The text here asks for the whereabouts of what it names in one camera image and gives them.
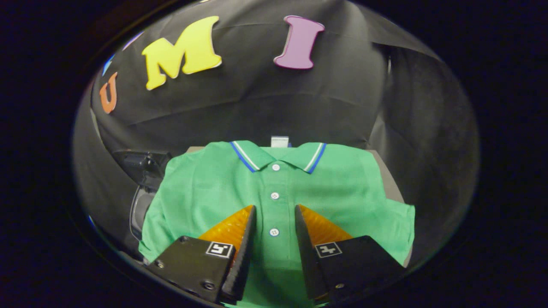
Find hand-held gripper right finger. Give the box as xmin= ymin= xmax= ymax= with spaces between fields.
xmin=294 ymin=204 xmax=406 ymax=302

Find black backdrop cloth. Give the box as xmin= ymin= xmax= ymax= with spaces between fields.
xmin=72 ymin=0 xmax=480 ymax=274

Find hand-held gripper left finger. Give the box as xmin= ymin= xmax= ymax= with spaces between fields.
xmin=148 ymin=204 xmax=257 ymax=303

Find dark washing machine lid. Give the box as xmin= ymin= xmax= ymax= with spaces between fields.
xmin=113 ymin=150 xmax=173 ymax=191

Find grey washing machine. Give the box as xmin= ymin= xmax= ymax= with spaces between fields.
xmin=128 ymin=184 xmax=158 ymax=244

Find beige cabinet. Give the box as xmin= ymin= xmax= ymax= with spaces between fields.
xmin=186 ymin=145 xmax=414 ymax=268

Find green polo shirt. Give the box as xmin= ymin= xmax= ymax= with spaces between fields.
xmin=138 ymin=137 xmax=416 ymax=307

